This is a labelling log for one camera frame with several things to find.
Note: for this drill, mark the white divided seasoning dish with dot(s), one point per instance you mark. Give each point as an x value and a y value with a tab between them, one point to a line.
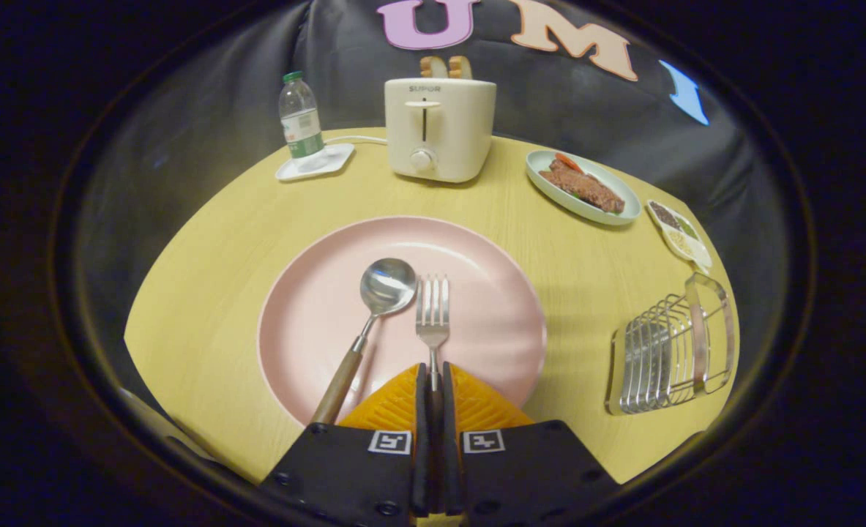
681	238

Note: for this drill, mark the clear plastic water bottle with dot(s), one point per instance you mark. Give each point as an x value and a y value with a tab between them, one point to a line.
301	124

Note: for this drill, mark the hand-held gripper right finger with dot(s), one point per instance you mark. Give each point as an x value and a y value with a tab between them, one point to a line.
453	454

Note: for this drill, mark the brown steak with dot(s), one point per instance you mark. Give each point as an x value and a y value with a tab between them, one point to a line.
586	189

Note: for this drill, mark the pale green plate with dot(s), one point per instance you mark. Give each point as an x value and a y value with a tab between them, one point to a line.
550	187

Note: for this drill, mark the pink plate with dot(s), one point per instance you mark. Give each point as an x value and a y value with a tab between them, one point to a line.
476	322

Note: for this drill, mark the orange carrot slice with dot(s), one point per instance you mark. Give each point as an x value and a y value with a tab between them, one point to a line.
568	161

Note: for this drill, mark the white square coaster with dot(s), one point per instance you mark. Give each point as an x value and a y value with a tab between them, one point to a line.
334	157

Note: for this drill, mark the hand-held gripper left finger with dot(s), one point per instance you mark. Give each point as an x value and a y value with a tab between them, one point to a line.
422	454

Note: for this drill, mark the person's beige clothing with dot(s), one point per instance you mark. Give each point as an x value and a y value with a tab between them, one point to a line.
162	428

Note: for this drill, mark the cream white toaster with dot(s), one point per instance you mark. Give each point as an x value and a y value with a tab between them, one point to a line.
447	139

